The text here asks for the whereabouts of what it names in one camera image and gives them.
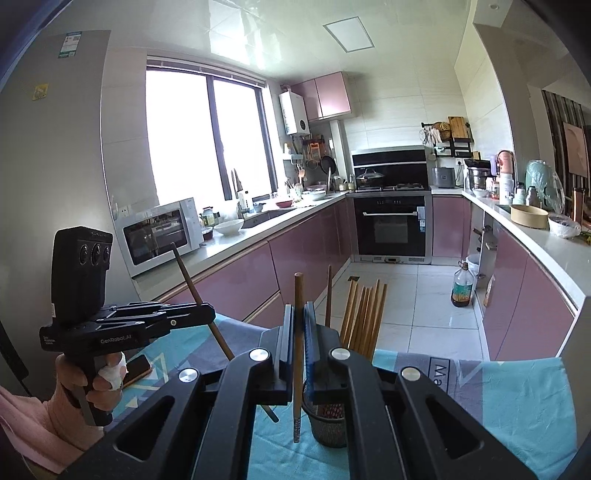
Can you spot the round beige container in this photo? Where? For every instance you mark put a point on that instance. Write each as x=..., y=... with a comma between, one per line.
x=528, y=217

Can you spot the pink bowl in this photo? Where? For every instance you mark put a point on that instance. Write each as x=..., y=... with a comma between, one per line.
x=284, y=203

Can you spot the stainless steel pot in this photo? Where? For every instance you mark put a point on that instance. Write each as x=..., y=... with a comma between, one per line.
x=479, y=175

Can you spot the square ceiling light panel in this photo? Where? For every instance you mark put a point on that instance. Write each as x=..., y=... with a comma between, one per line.
x=348, y=33

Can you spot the pot with glass lid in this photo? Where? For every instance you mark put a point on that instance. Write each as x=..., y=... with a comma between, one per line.
x=369, y=177

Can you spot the wooden cutting board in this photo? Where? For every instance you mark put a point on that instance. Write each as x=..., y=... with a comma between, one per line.
x=458, y=127

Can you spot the black smartphone with orange case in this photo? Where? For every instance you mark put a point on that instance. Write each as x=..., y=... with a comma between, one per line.
x=138, y=367

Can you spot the pink kettle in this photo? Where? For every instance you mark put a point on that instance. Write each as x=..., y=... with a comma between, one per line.
x=505, y=162

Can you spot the black mesh utensil holder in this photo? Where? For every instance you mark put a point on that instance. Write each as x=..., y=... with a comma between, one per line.
x=330, y=431

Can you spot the white plastic bag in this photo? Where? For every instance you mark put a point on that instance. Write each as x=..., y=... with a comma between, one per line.
x=564, y=227

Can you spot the bunch of wooden chopsticks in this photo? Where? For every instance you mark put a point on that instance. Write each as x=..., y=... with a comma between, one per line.
x=364, y=318

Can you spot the large white bowl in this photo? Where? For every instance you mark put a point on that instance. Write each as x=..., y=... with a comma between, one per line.
x=228, y=227

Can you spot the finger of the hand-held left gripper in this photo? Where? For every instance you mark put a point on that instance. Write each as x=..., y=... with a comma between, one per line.
x=194, y=321
x=198, y=310

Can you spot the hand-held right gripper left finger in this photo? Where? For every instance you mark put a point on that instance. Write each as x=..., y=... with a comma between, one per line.
x=284, y=364

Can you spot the white bowl with food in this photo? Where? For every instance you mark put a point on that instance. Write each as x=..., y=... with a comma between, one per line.
x=314, y=195

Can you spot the cooking oil bottle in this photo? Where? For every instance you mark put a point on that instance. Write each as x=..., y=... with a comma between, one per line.
x=462, y=288

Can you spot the person's left forearm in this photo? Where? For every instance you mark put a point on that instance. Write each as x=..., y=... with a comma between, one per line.
x=27, y=429

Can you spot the white microwave oven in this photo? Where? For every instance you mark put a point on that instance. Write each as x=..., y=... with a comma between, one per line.
x=157, y=235

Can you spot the grey refrigerator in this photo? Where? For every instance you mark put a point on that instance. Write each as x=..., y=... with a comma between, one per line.
x=55, y=161

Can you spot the black built-in oven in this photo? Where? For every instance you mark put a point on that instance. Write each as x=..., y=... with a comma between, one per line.
x=392, y=226

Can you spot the white canister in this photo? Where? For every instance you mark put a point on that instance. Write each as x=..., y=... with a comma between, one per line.
x=506, y=187

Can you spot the glass jar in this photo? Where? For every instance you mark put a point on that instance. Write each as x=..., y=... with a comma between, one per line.
x=210, y=217

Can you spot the black wall rack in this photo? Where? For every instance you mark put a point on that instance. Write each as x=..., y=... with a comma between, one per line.
x=457, y=148

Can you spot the steel kitchen faucet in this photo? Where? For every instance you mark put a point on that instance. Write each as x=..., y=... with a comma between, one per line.
x=236, y=184

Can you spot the pink base cabinets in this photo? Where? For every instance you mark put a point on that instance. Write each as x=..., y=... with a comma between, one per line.
x=521, y=286
x=295, y=258

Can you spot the person's left hand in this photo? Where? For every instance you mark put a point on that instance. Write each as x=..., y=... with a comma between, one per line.
x=67, y=387

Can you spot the red-tipped wooden chopstick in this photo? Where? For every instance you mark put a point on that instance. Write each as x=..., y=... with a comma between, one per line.
x=187, y=277
x=298, y=290

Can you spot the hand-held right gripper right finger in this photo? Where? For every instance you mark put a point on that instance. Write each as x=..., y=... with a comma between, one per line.
x=310, y=360

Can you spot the pink wall cabinet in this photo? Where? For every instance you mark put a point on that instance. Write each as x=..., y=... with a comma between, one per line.
x=328, y=94

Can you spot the black range hood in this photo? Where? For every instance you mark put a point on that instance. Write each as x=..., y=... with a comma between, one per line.
x=390, y=159

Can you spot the large kitchen window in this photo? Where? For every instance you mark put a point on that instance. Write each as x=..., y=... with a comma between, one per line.
x=184, y=129

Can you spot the teal and grey printed tablecloth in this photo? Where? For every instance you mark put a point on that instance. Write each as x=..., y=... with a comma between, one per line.
x=508, y=415

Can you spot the white wall water heater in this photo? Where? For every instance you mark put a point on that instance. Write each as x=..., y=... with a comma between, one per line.
x=293, y=113

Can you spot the black frying pan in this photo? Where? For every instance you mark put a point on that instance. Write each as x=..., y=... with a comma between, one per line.
x=328, y=165

